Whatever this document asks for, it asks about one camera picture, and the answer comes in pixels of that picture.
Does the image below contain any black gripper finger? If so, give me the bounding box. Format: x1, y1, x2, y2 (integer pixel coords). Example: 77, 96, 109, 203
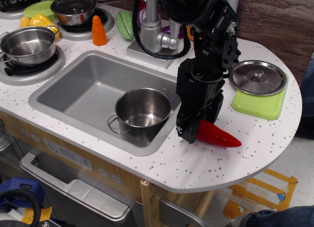
206, 93, 224, 123
176, 115, 200, 144

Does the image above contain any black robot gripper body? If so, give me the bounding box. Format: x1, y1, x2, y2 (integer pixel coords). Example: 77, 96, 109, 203
176, 58, 225, 120

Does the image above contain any red toy chili pepper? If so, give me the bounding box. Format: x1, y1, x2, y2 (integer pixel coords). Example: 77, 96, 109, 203
196, 119, 242, 148

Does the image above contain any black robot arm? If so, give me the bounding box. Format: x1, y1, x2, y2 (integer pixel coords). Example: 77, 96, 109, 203
157, 0, 241, 144

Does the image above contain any steel pot in sink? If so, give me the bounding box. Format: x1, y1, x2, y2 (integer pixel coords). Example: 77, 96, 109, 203
108, 88, 176, 147

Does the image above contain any steel pot lid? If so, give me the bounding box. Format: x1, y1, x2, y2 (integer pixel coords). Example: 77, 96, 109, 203
229, 60, 288, 96

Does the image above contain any steel pot on burner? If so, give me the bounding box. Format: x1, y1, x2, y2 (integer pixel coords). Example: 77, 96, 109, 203
0, 26, 56, 66

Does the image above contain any yellow toy bell pepper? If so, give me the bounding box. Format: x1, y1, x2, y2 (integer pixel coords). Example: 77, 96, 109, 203
28, 14, 60, 40

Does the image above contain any orange toy pumpkin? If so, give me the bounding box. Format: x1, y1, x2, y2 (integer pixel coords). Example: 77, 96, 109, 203
186, 25, 195, 41

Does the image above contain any green plastic cutting board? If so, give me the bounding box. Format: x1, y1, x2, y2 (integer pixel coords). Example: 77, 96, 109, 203
232, 87, 286, 121

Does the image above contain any silver toy faucet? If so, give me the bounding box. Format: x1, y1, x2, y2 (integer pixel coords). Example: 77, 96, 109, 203
127, 0, 181, 68

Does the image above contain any purple toy onion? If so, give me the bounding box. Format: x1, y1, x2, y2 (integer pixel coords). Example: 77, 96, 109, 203
137, 0, 161, 28

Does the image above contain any green toy bitter gourd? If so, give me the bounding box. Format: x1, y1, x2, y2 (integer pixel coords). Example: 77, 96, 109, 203
116, 10, 134, 41

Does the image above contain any orange toy carrot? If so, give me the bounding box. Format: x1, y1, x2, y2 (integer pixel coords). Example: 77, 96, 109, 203
92, 15, 108, 46

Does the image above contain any grey plastic sink basin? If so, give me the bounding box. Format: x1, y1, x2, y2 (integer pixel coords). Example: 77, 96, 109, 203
28, 50, 181, 156

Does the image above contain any back right stove burner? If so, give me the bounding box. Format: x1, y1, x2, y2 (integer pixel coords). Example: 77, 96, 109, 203
54, 8, 114, 41

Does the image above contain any stove burner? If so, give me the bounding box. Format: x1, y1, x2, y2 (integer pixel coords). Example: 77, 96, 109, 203
54, 8, 114, 41
0, 0, 45, 20
0, 46, 65, 86

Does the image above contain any person's jeans leg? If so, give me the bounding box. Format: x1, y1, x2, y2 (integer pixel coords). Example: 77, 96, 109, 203
239, 205, 314, 227

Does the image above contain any green plastic plate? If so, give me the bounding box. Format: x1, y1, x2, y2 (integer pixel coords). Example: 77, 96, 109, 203
24, 0, 56, 22

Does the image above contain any blue clamp tool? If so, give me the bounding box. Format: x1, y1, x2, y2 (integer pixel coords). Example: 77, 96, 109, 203
0, 177, 46, 209

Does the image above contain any front left stove burner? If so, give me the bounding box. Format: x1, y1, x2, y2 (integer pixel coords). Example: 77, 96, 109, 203
0, 46, 65, 86

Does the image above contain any yellow toy corn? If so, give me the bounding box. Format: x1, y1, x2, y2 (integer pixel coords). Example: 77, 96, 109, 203
20, 16, 30, 28

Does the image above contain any back left stove burner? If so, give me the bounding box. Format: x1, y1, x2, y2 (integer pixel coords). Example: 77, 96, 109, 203
0, 0, 45, 20

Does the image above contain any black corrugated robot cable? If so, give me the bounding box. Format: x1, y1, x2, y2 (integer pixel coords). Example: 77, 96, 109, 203
132, 0, 191, 60

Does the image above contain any silver oven door handle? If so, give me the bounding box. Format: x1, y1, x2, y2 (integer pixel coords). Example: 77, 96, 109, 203
20, 152, 131, 226

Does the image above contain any steel saucepan with handle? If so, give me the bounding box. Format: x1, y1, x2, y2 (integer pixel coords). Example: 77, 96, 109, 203
51, 0, 126, 26

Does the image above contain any black hose lower left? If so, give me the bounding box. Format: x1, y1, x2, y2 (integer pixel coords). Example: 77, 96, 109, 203
0, 188, 41, 227

